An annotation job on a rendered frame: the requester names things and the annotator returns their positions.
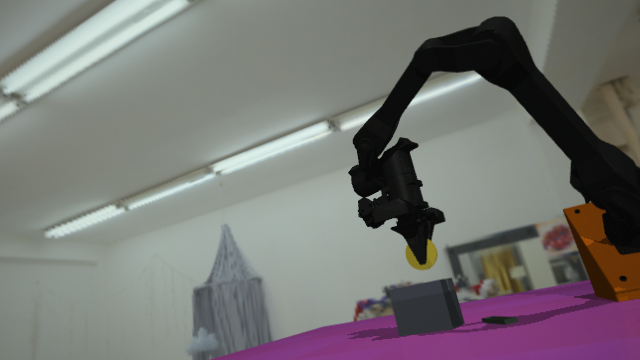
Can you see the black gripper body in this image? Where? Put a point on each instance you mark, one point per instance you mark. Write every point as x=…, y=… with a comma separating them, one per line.
x=406, y=202

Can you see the gold coin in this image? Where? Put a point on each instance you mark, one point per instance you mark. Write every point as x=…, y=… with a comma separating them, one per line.
x=432, y=256

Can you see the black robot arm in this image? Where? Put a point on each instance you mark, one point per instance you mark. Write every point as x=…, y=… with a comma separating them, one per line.
x=495, y=50

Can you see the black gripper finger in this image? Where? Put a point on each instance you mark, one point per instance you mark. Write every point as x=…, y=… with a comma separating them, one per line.
x=431, y=225
x=415, y=233

